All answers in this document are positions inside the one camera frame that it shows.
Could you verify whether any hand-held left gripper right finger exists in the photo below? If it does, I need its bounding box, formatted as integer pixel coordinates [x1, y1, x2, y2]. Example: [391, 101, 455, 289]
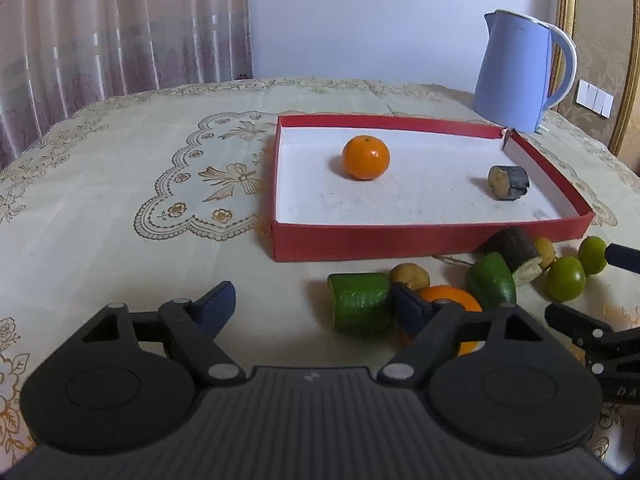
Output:
[377, 282, 543, 388]

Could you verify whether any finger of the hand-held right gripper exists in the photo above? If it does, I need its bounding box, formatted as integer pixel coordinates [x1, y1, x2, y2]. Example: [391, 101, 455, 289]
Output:
[544, 301, 640, 378]
[604, 243, 640, 276]

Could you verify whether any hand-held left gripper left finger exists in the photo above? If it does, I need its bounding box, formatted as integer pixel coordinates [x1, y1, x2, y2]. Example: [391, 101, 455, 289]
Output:
[80, 281, 247, 387]

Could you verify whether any green tomato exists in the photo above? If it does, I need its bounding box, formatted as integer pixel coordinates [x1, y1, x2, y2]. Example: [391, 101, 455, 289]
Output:
[546, 255, 587, 303]
[578, 235, 608, 276]

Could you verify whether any brown longan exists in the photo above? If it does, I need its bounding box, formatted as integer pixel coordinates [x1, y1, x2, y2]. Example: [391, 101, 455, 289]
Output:
[531, 236, 557, 270]
[388, 262, 431, 292]

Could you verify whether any short green cucumber piece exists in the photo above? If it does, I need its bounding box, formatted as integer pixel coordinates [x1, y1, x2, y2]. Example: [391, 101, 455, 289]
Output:
[327, 272, 396, 336]

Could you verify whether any orange mandarin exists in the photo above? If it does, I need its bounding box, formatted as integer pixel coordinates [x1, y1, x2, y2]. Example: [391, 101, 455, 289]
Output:
[342, 134, 391, 181]
[400, 284, 485, 358]

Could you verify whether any red shallow cardboard box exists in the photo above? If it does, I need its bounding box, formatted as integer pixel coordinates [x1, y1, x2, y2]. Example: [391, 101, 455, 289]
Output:
[270, 114, 597, 263]

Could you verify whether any green cucumber end piece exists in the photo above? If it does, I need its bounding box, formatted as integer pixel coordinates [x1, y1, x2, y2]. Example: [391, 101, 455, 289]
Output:
[466, 251, 517, 309]

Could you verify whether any dark purple sugarcane piece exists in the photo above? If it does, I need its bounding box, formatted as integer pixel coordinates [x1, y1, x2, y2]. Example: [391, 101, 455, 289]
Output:
[480, 226, 543, 287]
[487, 164, 531, 202]

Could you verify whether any light blue electric kettle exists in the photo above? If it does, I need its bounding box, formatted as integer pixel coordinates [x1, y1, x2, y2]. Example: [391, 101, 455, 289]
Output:
[472, 9, 578, 135]

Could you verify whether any pink patterned curtain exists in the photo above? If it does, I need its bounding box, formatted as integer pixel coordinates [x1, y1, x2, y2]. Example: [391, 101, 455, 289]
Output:
[0, 0, 253, 168]

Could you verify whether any white wall switch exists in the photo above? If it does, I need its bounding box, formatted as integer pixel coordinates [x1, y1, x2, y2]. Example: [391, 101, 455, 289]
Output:
[575, 78, 616, 119]

